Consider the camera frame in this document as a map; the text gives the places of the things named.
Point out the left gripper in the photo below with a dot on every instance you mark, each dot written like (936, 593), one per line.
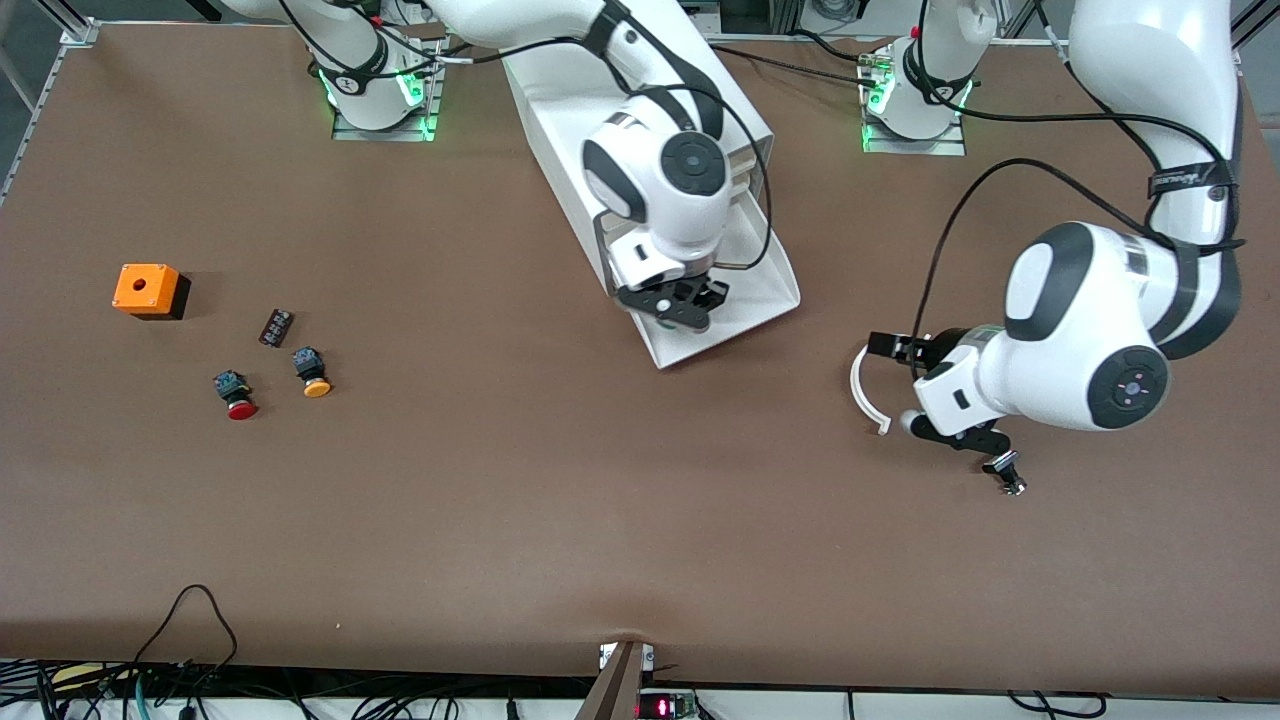
(941, 349)

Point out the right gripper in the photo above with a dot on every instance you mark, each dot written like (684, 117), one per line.
(708, 293)

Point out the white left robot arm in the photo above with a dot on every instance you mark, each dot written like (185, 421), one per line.
(1150, 100)

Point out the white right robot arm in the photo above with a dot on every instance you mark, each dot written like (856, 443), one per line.
(660, 170)

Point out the yellow mushroom push button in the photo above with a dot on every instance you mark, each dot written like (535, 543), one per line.
(312, 375)

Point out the red mushroom push button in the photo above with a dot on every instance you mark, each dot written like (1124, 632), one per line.
(236, 395)

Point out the orange push button box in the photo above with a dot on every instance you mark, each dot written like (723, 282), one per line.
(145, 288)

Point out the white curved plastic part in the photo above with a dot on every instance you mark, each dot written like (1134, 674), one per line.
(856, 390)

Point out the small red display device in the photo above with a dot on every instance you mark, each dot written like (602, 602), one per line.
(665, 707)

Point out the black headed metal switch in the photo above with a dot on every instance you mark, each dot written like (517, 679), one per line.
(1008, 475)

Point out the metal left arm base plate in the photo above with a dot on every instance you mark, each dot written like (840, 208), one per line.
(915, 148)

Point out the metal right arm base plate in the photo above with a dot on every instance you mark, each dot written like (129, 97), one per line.
(390, 133)

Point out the aluminium frame profile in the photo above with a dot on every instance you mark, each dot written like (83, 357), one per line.
(1225, 55)
(75, 35)

